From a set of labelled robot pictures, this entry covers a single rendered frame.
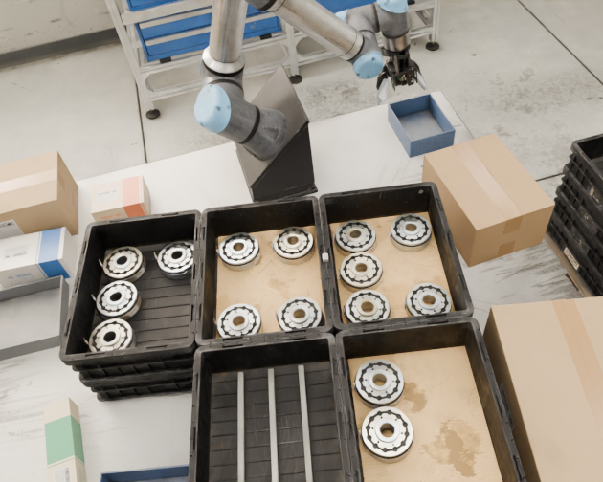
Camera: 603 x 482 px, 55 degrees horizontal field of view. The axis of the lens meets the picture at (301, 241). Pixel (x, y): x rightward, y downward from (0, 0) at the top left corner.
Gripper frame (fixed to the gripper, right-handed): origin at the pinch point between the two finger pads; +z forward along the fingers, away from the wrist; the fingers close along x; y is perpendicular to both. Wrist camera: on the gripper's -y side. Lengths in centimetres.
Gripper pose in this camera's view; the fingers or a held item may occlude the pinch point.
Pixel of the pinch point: (400, 96)
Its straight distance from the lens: 187.1
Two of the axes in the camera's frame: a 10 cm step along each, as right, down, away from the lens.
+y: 2.3, 7.5, -6.3
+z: 2.2, 5.9, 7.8
